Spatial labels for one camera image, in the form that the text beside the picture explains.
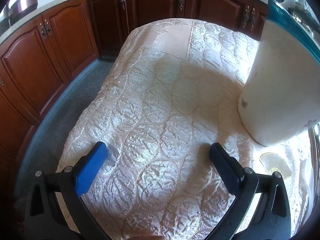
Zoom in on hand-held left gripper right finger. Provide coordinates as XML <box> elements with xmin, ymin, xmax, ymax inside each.
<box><xmin>207</xmin><ymin>142</ymin><xmax>298</xmax><ymax>240</ymax></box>

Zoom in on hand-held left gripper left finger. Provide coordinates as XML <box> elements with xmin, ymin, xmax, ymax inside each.
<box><xmin>24</xmin><ymin>141</ymin><xmax>110</xmax><ymax>240</ymax></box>

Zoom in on white floral teal-rimmed utensil cup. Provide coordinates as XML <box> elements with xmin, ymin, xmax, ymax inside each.
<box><xmin>237</xmin><ymin>0</ymin><xmax>320</xmax><ymax>147</ymax></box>

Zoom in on cream quilted tablecloth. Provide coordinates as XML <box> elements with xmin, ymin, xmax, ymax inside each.
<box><xmin>55</xmin><ymin>17</ymin><xmax>315</xmax><ymax>240</ymax></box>

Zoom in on brown wooden base cabinets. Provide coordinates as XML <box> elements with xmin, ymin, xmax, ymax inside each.
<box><xmin>0</xmin><ymin>0</ymin><xmax>270</xmax><ymax>180</ymax></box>

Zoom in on black cooking pot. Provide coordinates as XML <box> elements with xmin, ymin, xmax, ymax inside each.
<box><xmin>0</xmin><ymin>15</ymin><xmax>12</xmax><ymax>29</ymax></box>

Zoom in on grey stone kitchen countertop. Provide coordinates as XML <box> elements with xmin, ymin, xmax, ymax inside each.
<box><xmin>0</xmin><ymin>0</ymin><xmax>273</xmax><ymax>45</ymax></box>

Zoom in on maroon rice cooker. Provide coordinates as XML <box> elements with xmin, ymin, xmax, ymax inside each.
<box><xmin>5</xmin><ymin>0</ymin><xmax>39</xmax><ymax>14</ymax></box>

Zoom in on black wire dish rack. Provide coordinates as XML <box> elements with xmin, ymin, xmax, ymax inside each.
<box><xmin>287</xmin><ymin>0</ymin><xmax>317</xmax><ymax>39</ymax></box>

